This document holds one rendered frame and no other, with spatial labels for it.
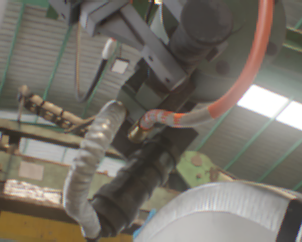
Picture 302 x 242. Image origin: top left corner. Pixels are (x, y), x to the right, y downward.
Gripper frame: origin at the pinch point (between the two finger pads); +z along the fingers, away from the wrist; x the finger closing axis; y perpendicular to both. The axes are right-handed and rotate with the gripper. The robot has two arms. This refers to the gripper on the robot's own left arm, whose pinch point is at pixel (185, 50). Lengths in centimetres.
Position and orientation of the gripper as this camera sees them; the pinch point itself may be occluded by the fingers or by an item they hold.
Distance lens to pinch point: 45.5
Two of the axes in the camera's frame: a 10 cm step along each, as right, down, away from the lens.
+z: 6.2, 7.9, -0.7
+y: 2.0, -2.3, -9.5
